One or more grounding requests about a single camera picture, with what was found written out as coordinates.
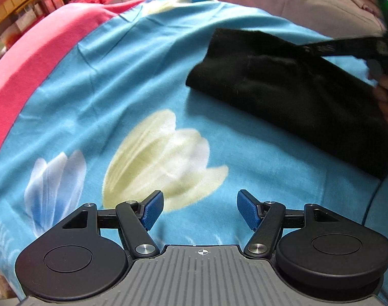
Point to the person's right hand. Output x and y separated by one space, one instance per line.
387 102

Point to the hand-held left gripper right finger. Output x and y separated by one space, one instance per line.
248 212

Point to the row of yellow storage boxes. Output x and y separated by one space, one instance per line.
12 4

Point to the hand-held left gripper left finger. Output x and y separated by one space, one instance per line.
152 212

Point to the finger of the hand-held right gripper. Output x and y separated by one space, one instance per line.
334 47

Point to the black pants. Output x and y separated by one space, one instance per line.
277 95

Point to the blue floral blanket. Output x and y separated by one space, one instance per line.
117 86

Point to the pink blanket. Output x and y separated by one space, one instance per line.
37 54

